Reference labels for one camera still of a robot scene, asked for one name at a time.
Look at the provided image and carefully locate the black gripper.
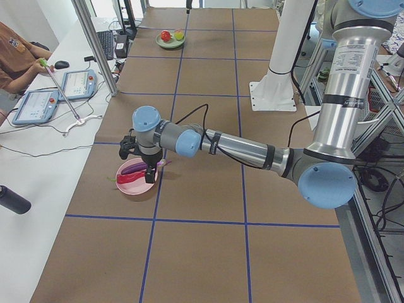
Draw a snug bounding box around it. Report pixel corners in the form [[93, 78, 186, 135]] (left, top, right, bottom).
[[140, 148, 163, 184]]

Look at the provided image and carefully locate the purple eggplant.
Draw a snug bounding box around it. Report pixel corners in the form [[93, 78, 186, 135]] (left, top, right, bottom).
[[121, 159, 170, 175]]

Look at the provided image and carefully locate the red chili pepper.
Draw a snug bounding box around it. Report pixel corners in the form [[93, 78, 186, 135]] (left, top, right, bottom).
[[107, 171, 145, 184]]

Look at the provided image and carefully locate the yellow pink peach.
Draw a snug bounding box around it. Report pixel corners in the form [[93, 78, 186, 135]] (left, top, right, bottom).
[[174, 29, 185, 41]]

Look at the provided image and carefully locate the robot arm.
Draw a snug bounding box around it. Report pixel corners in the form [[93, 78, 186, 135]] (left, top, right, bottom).
[[131, 1, 403, 209]]

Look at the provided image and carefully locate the pink plate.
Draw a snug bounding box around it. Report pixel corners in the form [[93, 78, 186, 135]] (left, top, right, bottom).
[[116, 158, 158, 195]]

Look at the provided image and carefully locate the far teach pendant tablet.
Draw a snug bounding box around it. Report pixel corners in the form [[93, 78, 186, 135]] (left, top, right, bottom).
[[61, 69, 97, 101]]

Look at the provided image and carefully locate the teach pendant tablet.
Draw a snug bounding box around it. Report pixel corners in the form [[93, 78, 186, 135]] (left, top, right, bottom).
[[12, 90, 59, 125], [61, 69, 97, 101]]

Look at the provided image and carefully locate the near teach pendant tablet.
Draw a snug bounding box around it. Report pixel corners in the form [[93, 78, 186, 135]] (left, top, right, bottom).
[[12, 90, 59, 125]]

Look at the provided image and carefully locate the green plate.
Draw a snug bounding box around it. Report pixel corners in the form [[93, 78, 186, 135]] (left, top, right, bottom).
[[155, 31, 186, 49]]

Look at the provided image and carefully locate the black computer mouse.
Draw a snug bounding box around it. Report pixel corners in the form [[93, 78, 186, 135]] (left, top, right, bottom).
[[54, 60, 70, 69]]

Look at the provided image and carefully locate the black keyboard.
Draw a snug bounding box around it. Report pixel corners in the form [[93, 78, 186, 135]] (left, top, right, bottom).
[[97, 30, 114, 61]]

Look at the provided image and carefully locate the black water bottle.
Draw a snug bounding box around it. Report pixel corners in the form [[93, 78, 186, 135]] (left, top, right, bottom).
[[0, 185, 32, 215]]

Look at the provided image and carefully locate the metal grabber stick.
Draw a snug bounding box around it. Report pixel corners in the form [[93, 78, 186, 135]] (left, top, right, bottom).
[[39, 59, 104, 137]]

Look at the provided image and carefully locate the person in brown shirt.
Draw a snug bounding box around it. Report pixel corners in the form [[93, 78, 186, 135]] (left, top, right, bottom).
[[1, 23, 52, 94]]

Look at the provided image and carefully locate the white plastic basket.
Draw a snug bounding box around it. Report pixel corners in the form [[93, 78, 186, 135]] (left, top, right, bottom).
[[359, 87, 385, 122]]

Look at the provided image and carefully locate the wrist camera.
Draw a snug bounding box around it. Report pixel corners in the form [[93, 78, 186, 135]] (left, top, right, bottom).
[[119, 128, 139, 160]]

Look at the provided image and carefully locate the aluminium frame post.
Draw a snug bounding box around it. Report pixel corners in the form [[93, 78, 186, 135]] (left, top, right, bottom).
[[71, 0, 117, 97]]

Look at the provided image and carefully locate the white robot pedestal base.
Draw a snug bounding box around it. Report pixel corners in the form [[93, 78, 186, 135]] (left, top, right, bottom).
[[249, 0, 316, 112]]

